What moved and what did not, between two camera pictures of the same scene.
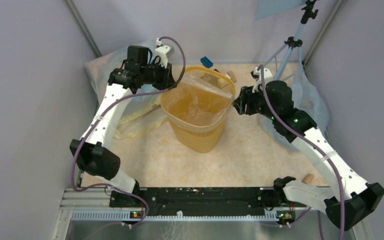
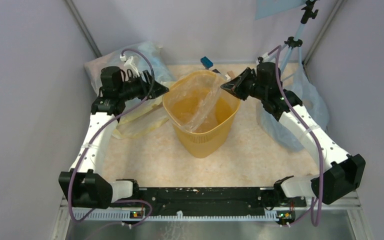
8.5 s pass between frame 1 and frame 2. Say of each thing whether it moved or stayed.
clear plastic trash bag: moved
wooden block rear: stayed
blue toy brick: stayed
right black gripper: moved
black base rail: stayed
